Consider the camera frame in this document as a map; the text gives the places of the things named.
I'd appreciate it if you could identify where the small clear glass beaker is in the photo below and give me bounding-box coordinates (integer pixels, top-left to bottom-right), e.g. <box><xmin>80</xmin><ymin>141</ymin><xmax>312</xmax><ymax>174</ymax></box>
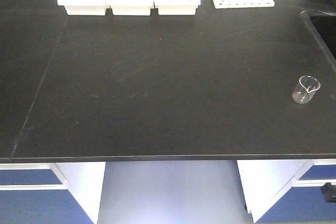
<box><xmin>292</xmin><ymin>75</ymin><xmax>321</xmax><ymax>104</ymax></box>

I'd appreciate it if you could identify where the blue right cabinet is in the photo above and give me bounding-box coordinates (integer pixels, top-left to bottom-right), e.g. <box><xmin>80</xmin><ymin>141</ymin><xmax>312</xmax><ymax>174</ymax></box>
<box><xmin>237</xmin><ymin>159</ymin><xmax>335</xmax><ymax>223</ymax></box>

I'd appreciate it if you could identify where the blue cabinet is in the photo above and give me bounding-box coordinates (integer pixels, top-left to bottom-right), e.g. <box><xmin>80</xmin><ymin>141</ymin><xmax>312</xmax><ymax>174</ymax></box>
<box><xmin>237</xmin><ymin>159</ymin><xmax>335</xmax><ymax>223</ymax></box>
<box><xmin>1</xmin><ymin>162</ymin><xmax>106</xmax><ymax>223</ymax></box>

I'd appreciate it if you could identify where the blue left cabinet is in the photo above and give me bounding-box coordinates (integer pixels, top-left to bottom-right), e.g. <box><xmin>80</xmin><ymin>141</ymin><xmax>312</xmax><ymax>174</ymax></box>
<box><xmin>1</xmin><ymin>162</ymin><xmax>106</xmax><ymax>223</ymax></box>

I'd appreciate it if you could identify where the black lab sink basin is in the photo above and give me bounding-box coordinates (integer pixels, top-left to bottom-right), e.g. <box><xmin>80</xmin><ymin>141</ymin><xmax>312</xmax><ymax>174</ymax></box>
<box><xmin>300</xmin><ymin>10</ymin><xmax>335</xmax><ymax>72</ymax></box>

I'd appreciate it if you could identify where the black cabinet handle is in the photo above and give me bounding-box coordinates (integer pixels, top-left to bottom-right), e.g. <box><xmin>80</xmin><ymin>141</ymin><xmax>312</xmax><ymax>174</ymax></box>
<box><xmin>320</xmin><ymin>182</ymin><xmax>336</xmax><ymax>203</ymax></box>

